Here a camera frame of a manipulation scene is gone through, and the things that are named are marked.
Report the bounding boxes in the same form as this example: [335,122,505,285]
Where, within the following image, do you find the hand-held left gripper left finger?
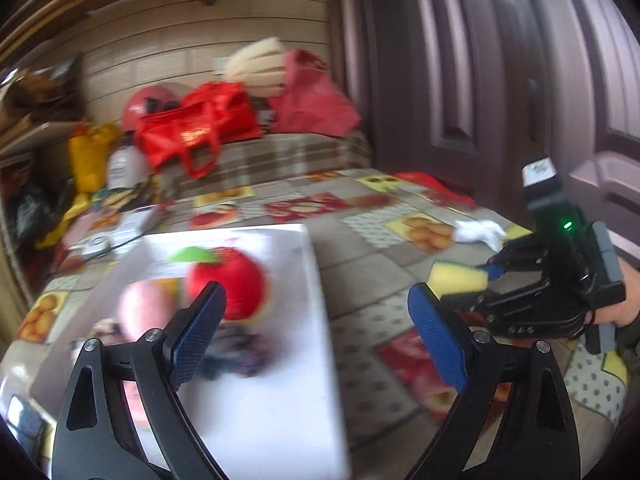
[50,281,228,480]

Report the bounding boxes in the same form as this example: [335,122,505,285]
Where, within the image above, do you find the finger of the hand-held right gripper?
[442,282,543,313]
[484,235,551,281]

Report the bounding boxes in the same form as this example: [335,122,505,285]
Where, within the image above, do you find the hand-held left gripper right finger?
[405,282,581,480]

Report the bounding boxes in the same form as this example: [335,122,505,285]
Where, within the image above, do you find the yellow green sponge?
[429,260,490,293]

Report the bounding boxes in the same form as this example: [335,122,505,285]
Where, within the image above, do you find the pink plush toy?
[114,280,188,343]

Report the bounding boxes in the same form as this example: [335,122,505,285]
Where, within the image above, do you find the red plush apple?
[167,246,268,322]

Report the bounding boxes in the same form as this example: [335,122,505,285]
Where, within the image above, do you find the white cardboard box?
[30,223,351,480]

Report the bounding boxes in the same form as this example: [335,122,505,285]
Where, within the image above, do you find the person's right hand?
[595,267,640,328]

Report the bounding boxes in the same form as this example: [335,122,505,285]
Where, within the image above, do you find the rolled white socks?
[452,217,508,251]

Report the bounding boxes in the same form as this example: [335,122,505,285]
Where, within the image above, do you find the fruit printed tablecloth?
[0,167,631,461]

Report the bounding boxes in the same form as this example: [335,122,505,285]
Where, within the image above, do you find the red plastic bag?
[395,171,476,208]

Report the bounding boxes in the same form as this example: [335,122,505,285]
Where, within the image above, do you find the flat white box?
[107,205,161,241]

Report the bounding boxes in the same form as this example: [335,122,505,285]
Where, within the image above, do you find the white plastic bottle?
[106,142,148,191]

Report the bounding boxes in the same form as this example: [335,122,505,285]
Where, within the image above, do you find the plaid sofa cover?
[157,130,373,198]

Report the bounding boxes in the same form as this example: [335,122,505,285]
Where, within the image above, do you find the shiny red tote bag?
[132,82,263,180]

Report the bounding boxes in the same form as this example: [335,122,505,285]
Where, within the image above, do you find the yellow shopping bag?
[67,122,121,193]

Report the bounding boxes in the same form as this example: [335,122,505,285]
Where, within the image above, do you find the black plastic bag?
[10,180,66,246]

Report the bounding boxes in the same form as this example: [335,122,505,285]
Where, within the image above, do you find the red helmet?
[122,85,181,131]

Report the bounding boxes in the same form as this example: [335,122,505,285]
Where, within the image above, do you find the red cloth bag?
[267,49,362,136]

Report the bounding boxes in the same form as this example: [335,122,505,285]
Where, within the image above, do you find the metal storage rack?
[0,50,96,271]

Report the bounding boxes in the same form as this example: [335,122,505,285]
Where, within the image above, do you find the cream foam rolls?
[222,36,288,98]

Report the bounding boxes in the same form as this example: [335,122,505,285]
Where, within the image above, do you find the brown bags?
[0,55,83,121]

